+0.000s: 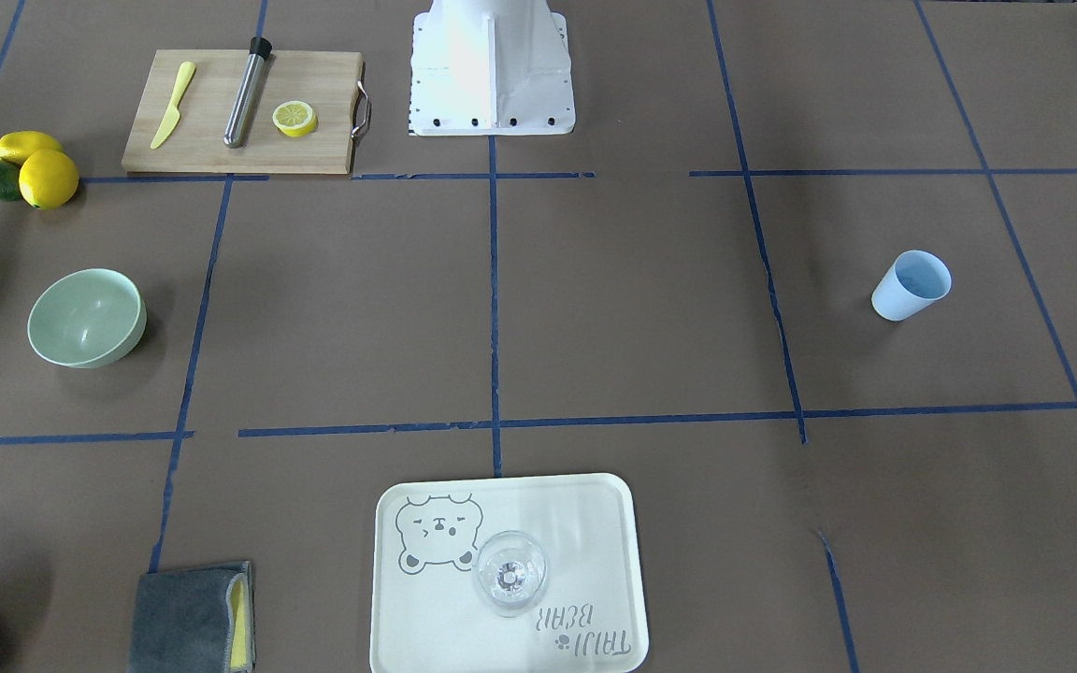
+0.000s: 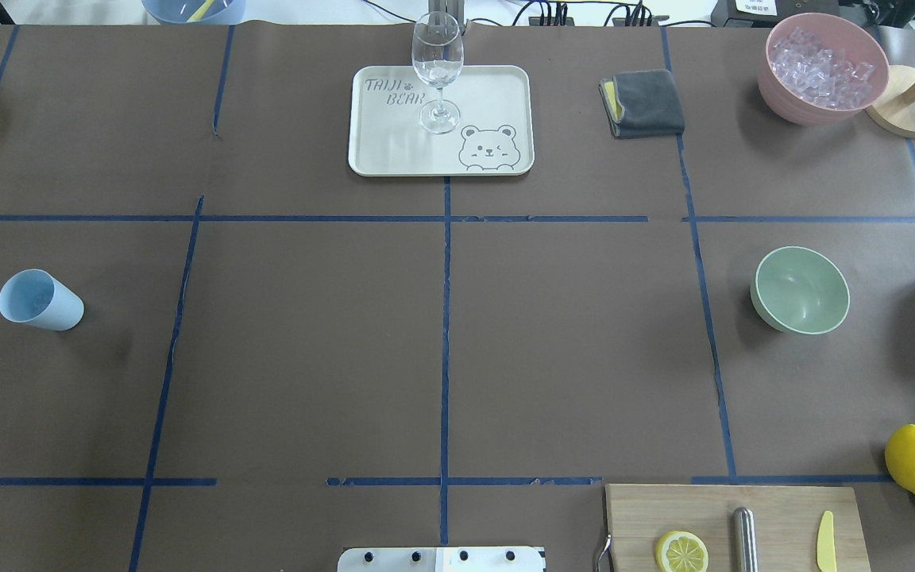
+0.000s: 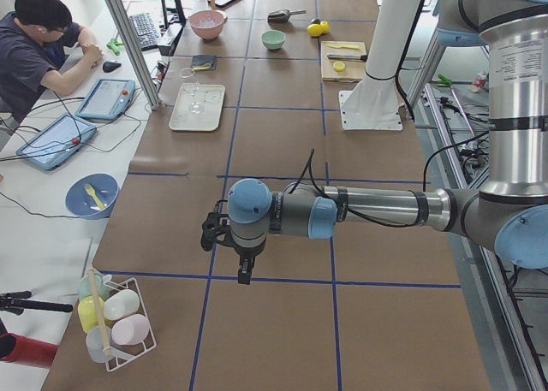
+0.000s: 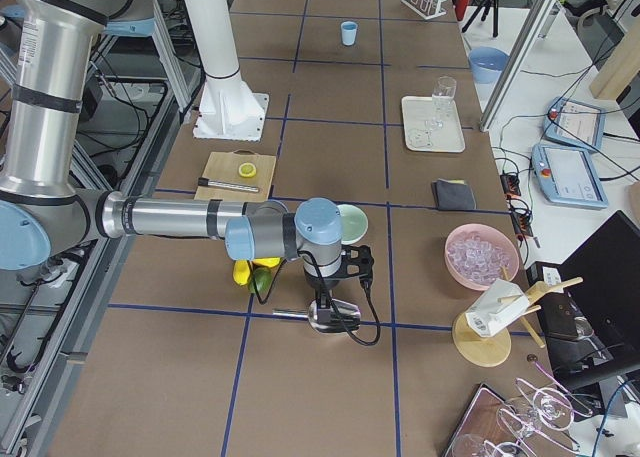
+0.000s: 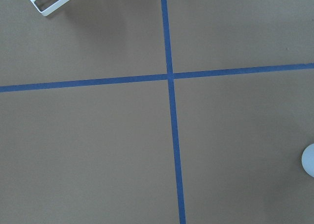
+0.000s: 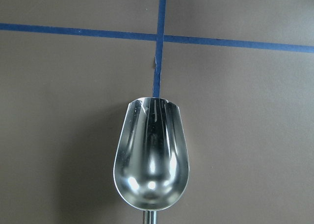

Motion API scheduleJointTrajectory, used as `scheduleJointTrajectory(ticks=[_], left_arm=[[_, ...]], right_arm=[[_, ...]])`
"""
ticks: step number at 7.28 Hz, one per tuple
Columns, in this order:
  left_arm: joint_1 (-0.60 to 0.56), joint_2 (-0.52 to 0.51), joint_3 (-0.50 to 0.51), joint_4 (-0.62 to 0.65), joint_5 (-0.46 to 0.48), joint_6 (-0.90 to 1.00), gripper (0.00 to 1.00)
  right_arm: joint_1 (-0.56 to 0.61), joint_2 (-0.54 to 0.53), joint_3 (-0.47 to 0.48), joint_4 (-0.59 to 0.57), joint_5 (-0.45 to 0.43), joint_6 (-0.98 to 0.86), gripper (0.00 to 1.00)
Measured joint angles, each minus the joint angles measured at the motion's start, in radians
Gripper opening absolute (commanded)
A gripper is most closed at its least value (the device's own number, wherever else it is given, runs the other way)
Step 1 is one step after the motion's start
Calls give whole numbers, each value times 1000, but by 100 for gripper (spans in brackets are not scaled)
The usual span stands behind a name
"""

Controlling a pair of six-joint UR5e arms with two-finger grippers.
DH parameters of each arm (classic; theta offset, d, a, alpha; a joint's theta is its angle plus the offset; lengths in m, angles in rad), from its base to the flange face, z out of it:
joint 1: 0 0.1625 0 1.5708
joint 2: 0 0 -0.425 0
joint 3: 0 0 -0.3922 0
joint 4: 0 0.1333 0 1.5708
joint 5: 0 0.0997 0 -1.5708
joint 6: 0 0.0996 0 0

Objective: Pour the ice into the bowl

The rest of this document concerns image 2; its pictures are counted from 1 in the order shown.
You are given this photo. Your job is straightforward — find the blue bowl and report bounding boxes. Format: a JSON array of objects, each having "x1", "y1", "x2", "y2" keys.
[{"x1": 141, "y1": 0, "x2": 248, "y2": 25}]

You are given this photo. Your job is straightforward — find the wooden cutting board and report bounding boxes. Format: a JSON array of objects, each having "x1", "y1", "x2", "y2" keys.
[{"x1": 605, "y1": 484, "x2": 871, "y2": 571}]

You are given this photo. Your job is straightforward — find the yellow plastic fork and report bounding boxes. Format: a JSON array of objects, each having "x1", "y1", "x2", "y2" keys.
[{"x1": 187, "y1": 0, "x2": 214, "y2": 23}]

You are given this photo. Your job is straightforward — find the pink bowl with ice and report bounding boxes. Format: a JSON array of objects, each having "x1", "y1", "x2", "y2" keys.
[{"x1": 758, "y1": 12, "x2": 890, "y2": 126}]

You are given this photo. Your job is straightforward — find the green bowl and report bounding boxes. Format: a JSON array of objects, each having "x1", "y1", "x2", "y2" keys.
[{"x1": 749, "y1": 245, "x2": 851, "y2": 334}]

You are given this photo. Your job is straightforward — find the grey folded cloth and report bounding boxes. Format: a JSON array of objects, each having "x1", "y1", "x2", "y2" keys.
[{"x1": 599, "y1": 68, "x2": 685, "y2": 140}]

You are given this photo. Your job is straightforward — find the clear wine glass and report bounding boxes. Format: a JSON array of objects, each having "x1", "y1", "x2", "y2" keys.
[{"x1": 411, "y1": 10, "x2": 465, "y2": 135}]

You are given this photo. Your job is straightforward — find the cream bear tray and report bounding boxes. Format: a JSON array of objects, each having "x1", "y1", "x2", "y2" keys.
[{"x1": 347, "y1": 64, "x2": 535, "y2": 177}]

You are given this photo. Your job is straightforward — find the lemon half slice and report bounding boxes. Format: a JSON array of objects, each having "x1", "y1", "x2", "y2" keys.
[{"x1": 654, "y1": 530, "x2": 709, "y2": 572}]

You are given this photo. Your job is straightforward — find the light blue plastic cup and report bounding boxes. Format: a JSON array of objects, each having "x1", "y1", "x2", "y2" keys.
[{"x1": 0, "y1": 269, "x2": 86, "y2": 330}]

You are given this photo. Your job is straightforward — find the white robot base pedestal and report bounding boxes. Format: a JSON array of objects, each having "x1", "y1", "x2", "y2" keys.
[{"x1": 337, "y1": 546, "x2": 547, "y2": 571}]

